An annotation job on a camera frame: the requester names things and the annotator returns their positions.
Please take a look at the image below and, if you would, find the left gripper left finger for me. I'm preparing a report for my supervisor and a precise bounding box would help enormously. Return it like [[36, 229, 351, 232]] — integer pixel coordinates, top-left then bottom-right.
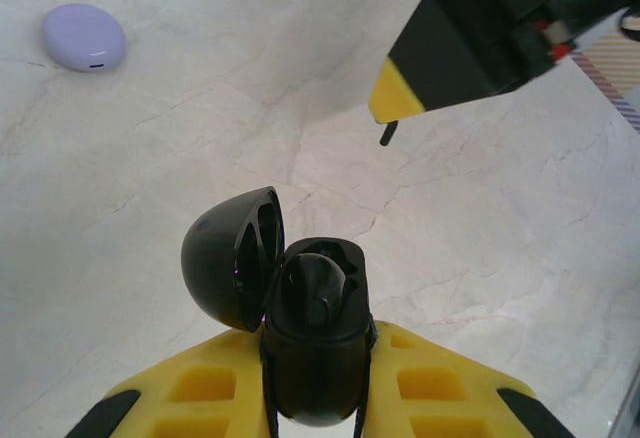
[[69, 330, 274, 438]]

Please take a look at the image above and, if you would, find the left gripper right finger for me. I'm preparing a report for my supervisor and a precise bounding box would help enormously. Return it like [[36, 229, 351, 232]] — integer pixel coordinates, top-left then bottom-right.
[[359, 320, 576, 438]]

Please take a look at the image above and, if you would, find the black wireless earbud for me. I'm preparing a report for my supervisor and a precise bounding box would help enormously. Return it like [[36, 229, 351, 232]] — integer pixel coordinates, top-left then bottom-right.
[[283, 252, 352, 328], [378, 118, 401, 148]]

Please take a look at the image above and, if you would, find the black earbud charging case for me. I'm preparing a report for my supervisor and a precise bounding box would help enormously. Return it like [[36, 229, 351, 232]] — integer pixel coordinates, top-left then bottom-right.
[[180, 186, 375, 429]]

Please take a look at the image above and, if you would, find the lilac earbud charging case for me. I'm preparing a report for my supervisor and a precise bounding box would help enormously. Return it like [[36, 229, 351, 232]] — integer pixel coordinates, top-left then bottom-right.
[[41, 2, 127, 73]]

